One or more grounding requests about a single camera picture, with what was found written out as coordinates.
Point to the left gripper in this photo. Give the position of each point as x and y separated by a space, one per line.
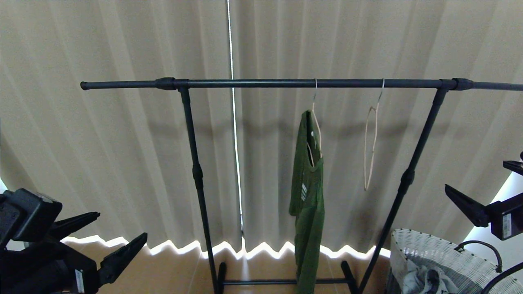
41 269

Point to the pale grey shorts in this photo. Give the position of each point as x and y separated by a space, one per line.
425 281

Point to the white laundry basket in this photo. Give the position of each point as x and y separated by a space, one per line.
429 245

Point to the black clothes rack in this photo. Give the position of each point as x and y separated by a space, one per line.
265 83

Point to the pink clothes hanger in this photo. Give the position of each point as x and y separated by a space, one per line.
315 118
374 143

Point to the beige curtain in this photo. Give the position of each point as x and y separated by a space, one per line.
102 143

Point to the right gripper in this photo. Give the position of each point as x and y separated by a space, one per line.
506 218

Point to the green long-sleeved shirt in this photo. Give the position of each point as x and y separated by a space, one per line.
308 212

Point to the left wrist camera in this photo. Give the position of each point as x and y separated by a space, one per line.
28 212

